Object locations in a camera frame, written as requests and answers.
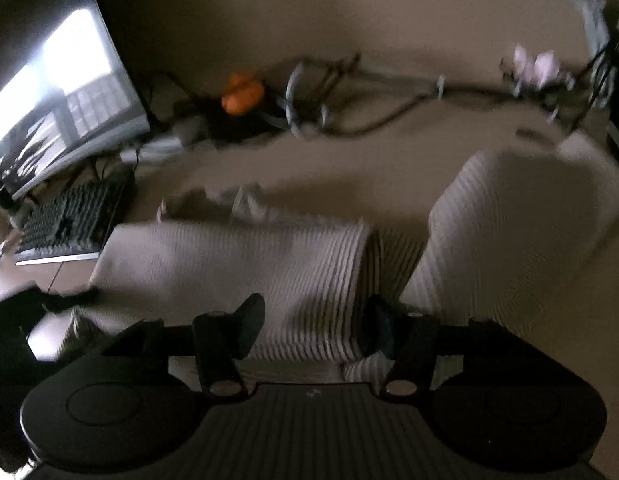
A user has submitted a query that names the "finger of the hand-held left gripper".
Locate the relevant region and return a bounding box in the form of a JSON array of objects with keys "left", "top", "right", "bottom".
[{"left": 42, "top": 287, "right": 98, "bottom": 313}]

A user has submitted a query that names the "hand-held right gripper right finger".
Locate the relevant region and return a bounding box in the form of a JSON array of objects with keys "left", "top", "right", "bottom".
[{"left": 362, "top": 295, "right": 540, "bottom": 396}]

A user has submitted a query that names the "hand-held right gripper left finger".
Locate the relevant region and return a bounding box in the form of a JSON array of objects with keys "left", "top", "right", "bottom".
[{"left": 102, "top": 294, "right": 266, "bottom": 397}]

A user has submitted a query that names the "striped beige garment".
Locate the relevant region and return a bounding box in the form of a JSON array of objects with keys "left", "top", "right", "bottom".
[{"left": 60, "top": 137, "right": 619, "bottom": 381}]

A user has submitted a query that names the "black keyboard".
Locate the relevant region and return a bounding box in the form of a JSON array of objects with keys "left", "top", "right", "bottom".
[{"left": 14, "top": 170, "right": 136, "bottom": 266}]

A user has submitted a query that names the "white power strip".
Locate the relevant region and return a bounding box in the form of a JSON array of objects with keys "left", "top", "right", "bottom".
[{"left": 120, "top": 127, "right": 193, "bottom": 163}]

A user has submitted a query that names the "black power adapter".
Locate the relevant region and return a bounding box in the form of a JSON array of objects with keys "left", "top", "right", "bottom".
[{"left": 204, "top": 107, "right": 275, "bottom": 138}]

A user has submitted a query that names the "curved computer monitor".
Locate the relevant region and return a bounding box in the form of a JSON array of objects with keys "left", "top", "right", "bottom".
[{"left": 0, "top": 0, "right": 151, "bottom": 201}]

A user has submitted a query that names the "orange toy figure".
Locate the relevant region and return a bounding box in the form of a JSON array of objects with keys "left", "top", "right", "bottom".
[{"left": 220, "top": 72, "right": 265, "bottom": 116}]

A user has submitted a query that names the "black cable bundle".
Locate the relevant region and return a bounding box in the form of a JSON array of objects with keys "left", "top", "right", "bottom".
[{"left": 140, "top": 52, "right": 615, "bottom": 141}]

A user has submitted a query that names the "grey looped cable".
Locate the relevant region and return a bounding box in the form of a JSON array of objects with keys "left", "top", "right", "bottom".
[{"left": 284, "top": 60, "right": 330, "bottom": 136}]

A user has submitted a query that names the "white power cable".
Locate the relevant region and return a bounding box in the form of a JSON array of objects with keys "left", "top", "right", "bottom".
[{"left": 546, "top": 0, "right": 615, "bottom": 66}]

